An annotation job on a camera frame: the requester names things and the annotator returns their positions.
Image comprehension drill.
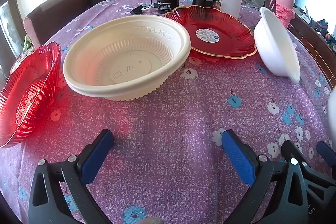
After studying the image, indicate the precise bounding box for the maroon chair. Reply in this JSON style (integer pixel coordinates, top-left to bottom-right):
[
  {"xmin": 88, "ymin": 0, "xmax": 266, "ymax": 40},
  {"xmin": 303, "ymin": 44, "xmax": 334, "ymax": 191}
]
[{"xmin": 24, "ymin": 0, "xmax": 91, "ymax": 47}]

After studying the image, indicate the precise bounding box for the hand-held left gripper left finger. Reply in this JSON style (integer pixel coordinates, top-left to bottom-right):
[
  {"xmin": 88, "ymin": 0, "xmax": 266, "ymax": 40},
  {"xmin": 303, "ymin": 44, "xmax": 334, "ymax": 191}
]
[{"xmin": 28, "ymin": 129, "xmax": 114, "ymax": 224}]

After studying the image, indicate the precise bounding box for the white bowl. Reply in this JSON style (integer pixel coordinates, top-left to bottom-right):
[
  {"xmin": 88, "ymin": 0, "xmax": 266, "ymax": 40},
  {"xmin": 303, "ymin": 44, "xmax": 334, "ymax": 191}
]
[{"xmin": 253, "ymin": 7, "xmax": 301, "ymax": 84}]

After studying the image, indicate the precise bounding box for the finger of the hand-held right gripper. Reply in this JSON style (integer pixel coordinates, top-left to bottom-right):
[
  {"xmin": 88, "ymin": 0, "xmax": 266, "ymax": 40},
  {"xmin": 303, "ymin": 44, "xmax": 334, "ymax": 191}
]
[
  {"xmin": 316, "ymin": 140, "xmax": 336, "ymax": 165},
  {"xmin": 281, "ymin": 139, "xmax": 336, "ymax": 188}
]

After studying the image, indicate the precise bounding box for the dark wooden glass door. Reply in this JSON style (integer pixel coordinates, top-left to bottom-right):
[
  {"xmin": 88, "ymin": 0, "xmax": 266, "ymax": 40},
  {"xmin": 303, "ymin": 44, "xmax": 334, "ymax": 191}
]
[{"xmin": 0, "ymin": 0, "xmax": 25, "ymax": 77}]

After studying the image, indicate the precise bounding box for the transparent red bowl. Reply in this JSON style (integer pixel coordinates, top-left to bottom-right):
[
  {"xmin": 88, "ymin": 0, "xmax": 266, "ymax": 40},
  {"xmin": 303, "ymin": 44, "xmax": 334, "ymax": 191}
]
[{"xmin": 0, "ymin": 42, "xmax": 62, "ymax": 149}]

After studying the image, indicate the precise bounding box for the white plate at right edge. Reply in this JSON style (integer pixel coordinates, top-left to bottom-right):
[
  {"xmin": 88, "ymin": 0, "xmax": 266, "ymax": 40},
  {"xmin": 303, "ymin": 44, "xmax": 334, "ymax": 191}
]
[{"xmin": 328, "ymin": 90, "xmax": 336, "ymax": 143}]

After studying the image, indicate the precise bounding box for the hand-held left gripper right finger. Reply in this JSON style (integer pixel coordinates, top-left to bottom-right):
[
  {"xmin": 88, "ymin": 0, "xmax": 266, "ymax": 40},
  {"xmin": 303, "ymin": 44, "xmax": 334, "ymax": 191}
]
[{"xmin": 222, "ymin": 130, "xmax": 309, "ymax": 224}]

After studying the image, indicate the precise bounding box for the cream plastic bowl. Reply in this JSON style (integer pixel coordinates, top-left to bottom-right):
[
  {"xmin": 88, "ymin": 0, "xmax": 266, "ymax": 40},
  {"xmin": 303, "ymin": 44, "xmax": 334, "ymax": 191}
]
[
  {"xmin": 63, "ymin": 15, "xmax": 191, "ymax": 94},
  {"xmin": 66, "ymin": 38, "xmax": 191, "ymax": 102}
]

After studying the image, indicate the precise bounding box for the red plate with gold rim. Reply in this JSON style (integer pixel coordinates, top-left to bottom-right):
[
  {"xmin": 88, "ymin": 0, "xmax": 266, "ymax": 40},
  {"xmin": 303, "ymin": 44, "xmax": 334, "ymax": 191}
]
[{"xmin": 164, "ymin": 5, "xmax": 257, "ymax": 59}]

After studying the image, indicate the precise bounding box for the pink bottle with knit sleeve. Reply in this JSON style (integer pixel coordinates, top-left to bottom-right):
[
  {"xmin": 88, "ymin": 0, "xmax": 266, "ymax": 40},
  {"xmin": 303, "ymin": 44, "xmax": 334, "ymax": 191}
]
[{"xmin": 274, "ymin": 0, "xmax": 296, "ymax": 28}]

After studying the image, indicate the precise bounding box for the purple floral tablecloth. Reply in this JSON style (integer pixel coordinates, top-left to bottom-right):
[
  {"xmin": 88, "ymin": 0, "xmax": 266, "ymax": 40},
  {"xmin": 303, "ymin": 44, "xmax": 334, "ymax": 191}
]
[{"xmin": 0, "ymin": 0, "xmax": 336, "ymax": 224}]

